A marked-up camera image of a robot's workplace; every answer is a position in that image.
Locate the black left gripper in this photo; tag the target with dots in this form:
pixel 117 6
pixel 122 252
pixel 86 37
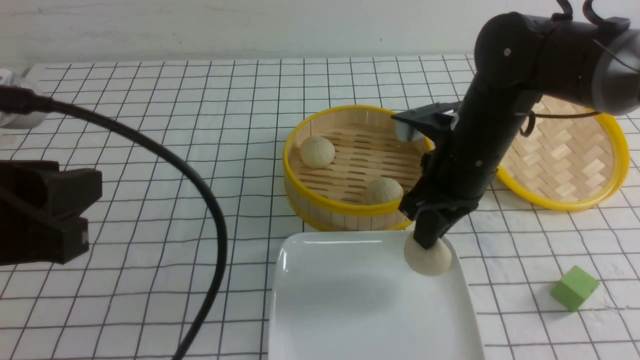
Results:
pixel 41 211

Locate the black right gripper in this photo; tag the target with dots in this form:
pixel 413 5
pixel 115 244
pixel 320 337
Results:
pixel 450 186

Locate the steamed bun moved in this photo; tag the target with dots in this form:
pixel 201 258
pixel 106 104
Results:
pixel 317 152
pixel 383 190
pixel 433 261

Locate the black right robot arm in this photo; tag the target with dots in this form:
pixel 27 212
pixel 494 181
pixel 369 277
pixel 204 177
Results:
pixel 518 58

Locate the white square ceramic plate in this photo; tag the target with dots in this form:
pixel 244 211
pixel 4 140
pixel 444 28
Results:
pixel 352 296

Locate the yellow rimmed bamboo steamer basket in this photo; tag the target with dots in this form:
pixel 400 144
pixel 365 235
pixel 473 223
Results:
pixel 366 149

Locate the white black grid tablecloth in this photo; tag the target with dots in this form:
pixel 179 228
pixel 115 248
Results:
pixel 153 246

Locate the yellow rimmed woven steamer lid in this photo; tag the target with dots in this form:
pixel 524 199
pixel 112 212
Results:
pixel 571 161

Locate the green wooden cube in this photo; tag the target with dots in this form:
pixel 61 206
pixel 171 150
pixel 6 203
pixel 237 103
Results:
pixel 574 288

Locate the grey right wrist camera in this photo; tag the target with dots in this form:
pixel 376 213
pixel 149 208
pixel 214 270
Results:
pixel 432 121

